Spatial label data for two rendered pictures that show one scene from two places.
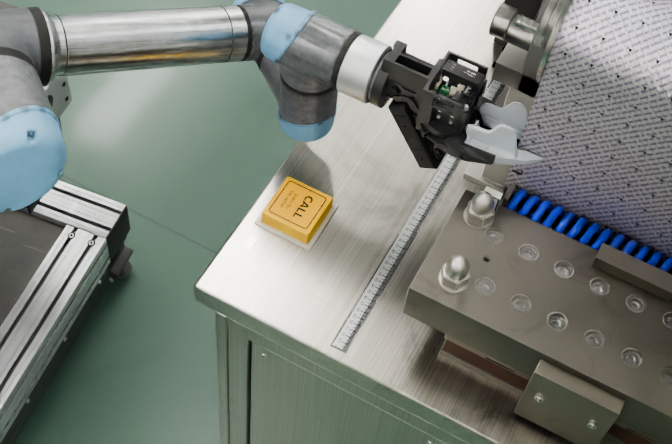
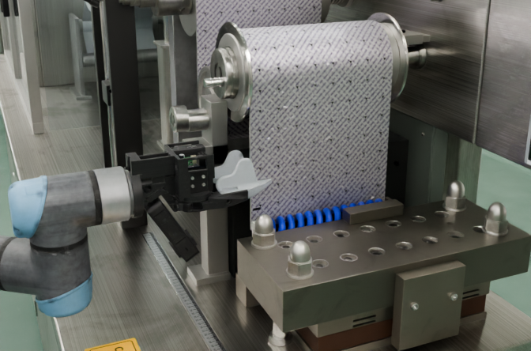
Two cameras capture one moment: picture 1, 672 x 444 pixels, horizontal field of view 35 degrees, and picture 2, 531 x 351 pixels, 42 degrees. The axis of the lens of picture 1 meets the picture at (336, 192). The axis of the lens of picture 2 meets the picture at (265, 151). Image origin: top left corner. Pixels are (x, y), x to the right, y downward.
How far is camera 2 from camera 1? 0.76 m
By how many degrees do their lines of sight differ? 49
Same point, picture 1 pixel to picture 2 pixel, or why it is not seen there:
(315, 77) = (79, 217)
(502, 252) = not seen: hidden behind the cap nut
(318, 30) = (61, 178)
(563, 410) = (431, 304)
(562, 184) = (290, 194)
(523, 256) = (314, 243)
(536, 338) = (382, 263)
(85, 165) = not seen: outside the picture
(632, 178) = (331, 150)
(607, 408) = (457, 267)
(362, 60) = (113, 176)
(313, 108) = (81, 262)
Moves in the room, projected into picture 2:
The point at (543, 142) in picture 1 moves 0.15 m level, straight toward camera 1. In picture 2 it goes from (267, 164) to (323, 198)
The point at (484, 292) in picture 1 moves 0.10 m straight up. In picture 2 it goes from (323, 267) to (325, 198)
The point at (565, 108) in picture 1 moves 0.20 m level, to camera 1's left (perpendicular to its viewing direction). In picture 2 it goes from (273, 119) to (162, 151)
